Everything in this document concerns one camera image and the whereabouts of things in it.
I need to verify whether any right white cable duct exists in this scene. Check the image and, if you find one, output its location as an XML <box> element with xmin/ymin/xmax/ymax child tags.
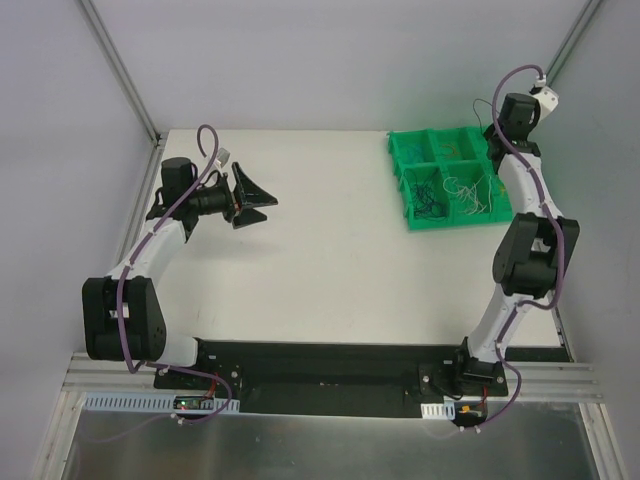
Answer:
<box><xmin>420</xmin><ymin>401</ymin><xmax>456</xmax><ymax>421</ymax></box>

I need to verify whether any white cable duct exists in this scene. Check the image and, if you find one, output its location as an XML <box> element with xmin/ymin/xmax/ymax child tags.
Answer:
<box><xmin>84</xmin><ymin>393</ymin><xmax>240</xmax><ymax>416</ymax></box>
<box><xmin>420</xmin><ymin>401</ymin><xmax>456</xmax><ymax>421</ymax></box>

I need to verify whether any green compartment bin tray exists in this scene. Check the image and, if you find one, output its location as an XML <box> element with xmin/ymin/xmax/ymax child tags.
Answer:
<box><xmin>387</xmin><ymin>127</ymin><xmax>513</xmax><ymax>231</ymax></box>

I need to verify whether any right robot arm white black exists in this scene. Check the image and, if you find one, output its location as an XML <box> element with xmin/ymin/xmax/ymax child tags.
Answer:
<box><xmin>450</xmin><ymin>88</ymin><xmax>580</xmax><ymax>396</ymax></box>

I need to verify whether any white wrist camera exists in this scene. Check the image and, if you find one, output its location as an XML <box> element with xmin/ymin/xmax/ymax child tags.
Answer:
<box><xmin>214</xmin><ymin>148</ymin><xmax>230</xmax><ymax>170</ymax></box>
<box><xmin>529</xmin><ymin>75</ymin><xmax>559</xmax><ymax>122</ymax></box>

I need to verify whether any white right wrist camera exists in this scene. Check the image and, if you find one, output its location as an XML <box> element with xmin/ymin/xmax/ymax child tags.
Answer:
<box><xmin>529</xmin><ymin>75</ymin><xmax>559</xmax><ymax>122</ymax></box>

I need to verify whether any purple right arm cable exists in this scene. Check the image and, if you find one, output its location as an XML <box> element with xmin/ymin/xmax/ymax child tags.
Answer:
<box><xmin>488</xmin><ymin>63</ymin><xmax>567</xmax><ymax>431</ymax></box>

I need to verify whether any aluminium frame post left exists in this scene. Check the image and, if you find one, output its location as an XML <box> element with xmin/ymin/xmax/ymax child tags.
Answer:
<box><xmin>75</xmin><ymin>0</ymin><xmax>162</xmax><ymax>145</ymax></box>

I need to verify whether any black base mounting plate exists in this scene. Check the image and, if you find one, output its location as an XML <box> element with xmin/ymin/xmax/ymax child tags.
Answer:
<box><xmin>153</xmin><ymin>340</ymin><xmax>508</xmax><ymax>418</ymax></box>

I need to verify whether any aluminium frame post right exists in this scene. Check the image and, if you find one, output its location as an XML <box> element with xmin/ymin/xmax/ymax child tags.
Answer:
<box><xmin>546</xmin><ymin>0</ymin><xmax>607</xmax><ymax>86</ymax></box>

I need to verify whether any left white cable duct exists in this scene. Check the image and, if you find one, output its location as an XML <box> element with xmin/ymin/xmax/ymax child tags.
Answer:
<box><xmin>84</xmin><ymin>393</ymin><xmax>240</xmax><ymax>416</ymax></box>

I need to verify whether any aluminium frame post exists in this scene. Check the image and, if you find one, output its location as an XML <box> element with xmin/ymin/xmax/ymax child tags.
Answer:
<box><xmin>546</xmin><ymin>0</ymin><xmax>607</xmax><ymax>86</ymax></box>
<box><xmin>75</xmin><ymin>0</ymin><xmax>162</xmax><ymax>145</ymax></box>

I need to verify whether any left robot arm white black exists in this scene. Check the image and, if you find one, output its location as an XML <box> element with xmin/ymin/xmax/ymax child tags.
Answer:
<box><xmin>82</xmin><ymin>157</ymin><xmax>278</xmax><ymax>389</ymax></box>

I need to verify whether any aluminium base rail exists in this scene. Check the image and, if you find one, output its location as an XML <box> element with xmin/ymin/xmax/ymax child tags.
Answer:
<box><xmin>63</xmin><ymin>345</ymin><xmax>604</xmax><ymax>403</ymax></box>

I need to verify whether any blue cable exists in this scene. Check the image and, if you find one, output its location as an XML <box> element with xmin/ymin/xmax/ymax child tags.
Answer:
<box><xmin>399</xmin><ymin>139</ymin><xmax>429</xmax><ymax>164</ymax></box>

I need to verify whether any white cable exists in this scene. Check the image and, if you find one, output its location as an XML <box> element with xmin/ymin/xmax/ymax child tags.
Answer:
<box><xmin>442</xmin><ymin>174</ymin><xmax>494</xmax><ymax>217</ymax></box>

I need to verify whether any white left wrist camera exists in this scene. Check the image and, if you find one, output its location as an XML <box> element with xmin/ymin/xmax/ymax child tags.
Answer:
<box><xmin>214</xmin><ymin>148</ymin><xmax>230</xmax><ymax>170</ymax></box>

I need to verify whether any black cable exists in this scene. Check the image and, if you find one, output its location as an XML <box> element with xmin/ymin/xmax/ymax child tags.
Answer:
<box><xmin>402</xmin><ymin>167</ymin><xmax>449</xmax><ymax>221</ymax></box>

